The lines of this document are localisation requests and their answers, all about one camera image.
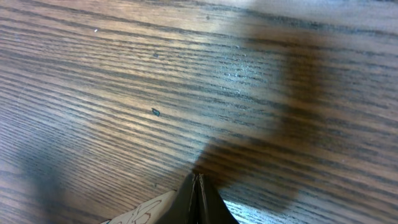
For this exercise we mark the green letter V block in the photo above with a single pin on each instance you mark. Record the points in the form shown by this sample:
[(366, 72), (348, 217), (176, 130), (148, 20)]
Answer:
[(146, 213)]

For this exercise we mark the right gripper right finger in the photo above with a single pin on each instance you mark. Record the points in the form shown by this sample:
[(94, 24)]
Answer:
[(211, 207)]

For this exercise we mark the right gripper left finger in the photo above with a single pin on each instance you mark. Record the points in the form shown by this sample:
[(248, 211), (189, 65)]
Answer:
[(183, 209)]

